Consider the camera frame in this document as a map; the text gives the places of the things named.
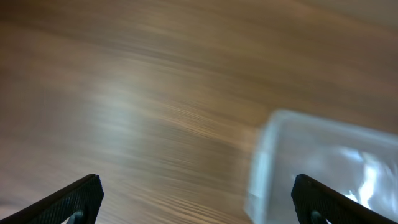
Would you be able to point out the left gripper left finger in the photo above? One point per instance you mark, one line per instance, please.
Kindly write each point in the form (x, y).
(78, 202)

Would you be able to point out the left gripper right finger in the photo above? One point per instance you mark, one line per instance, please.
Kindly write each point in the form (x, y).
(315, 203)

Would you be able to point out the clear plastic container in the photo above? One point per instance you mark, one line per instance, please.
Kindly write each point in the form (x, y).
(357, 162)

